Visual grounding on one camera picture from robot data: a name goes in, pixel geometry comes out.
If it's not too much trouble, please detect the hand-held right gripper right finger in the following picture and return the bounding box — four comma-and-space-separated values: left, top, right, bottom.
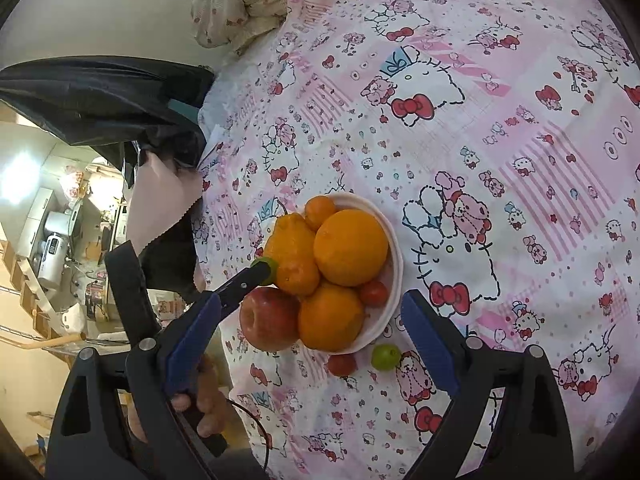
400, 289, 575, 480

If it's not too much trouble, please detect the green grape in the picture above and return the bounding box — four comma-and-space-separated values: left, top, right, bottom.
371, 343, 401, 372
250, 256, 278, 281

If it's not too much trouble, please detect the red cherry tomato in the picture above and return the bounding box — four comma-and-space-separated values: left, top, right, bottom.
359, 280, 390, 308
327, 353, 358, 377

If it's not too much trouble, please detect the person's left hand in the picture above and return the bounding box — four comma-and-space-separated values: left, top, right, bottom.
171, 356, 234, 439

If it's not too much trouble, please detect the pink cloth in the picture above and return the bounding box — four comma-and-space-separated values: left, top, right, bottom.
125, 147, 203, 256

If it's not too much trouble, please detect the bumpy dekopon orange with stem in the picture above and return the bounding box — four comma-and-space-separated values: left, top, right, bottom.
261, 201, 317, 281

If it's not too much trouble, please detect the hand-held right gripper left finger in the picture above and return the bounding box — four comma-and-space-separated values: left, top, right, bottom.
46, 290, 223, 480

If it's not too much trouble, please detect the white plate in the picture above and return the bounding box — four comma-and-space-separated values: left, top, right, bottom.
320, 191, 405, 356

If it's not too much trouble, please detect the small mandarin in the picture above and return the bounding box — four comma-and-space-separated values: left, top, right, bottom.
275, 257, 321, 297
304, 195, 337, 233

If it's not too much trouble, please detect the black cable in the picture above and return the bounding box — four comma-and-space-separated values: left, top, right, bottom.
227, 399, 274, 472

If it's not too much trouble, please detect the black plastic bag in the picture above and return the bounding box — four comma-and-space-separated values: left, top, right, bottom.
0, 57, 216, 171

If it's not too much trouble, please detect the pink printed tablecloth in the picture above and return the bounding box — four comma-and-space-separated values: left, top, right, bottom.
192, 0, 640, 480

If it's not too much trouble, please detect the black cloth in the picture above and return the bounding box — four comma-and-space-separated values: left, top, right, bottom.
140, 210, 206, 306

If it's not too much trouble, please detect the red apple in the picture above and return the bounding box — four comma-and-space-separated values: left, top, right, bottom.
239, 286, 301, 352

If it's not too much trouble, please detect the cream floral quilt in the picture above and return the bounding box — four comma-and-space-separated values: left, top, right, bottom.
191, 0, 296, 56

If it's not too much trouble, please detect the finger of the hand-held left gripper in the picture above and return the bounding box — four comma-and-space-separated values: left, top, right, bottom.
212, 259, 273, 318

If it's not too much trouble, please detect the white kitchen appliance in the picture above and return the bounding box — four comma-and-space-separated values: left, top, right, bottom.
30, 232, 72, 291

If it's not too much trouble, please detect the large round orange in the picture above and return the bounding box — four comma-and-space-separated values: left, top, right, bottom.
298, 282, 366, 352
313, 209, 390, 287

